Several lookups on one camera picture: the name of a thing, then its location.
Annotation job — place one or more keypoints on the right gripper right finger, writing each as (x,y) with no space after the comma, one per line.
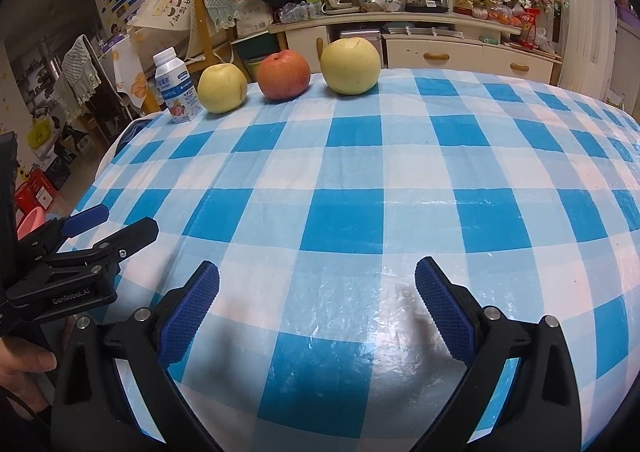
(542,409)

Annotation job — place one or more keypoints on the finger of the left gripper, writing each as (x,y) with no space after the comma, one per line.
(121,244)
(83,221)

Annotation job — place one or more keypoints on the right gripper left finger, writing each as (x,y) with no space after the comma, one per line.
(91,411)

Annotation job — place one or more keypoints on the pink plastic trash bin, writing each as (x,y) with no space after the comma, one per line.
(34,219)

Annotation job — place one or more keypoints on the left hand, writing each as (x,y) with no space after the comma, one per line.
(20,361)

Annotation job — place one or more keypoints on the red gift boxes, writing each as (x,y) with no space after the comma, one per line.
(36,191)

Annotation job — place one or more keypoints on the dark wooden chair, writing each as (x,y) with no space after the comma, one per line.
(94,94)

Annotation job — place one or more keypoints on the dining table with cloth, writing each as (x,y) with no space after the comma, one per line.
(129,66)

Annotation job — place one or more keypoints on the white yogurt drink bottle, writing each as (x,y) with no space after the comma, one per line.
(174,81)

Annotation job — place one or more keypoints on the large yellow apple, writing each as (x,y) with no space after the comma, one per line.
(222,88)

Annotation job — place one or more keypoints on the wooden dining chair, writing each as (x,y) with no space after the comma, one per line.
(186,26)

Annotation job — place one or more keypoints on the red apple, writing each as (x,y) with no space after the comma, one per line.
(283,75)

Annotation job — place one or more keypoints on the small yellow apple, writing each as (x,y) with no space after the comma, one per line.
(350,66)

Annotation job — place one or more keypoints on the cream TV cabinet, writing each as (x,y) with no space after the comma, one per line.
(415,40)

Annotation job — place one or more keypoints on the white lace curtain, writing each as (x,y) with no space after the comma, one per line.
(588,44)

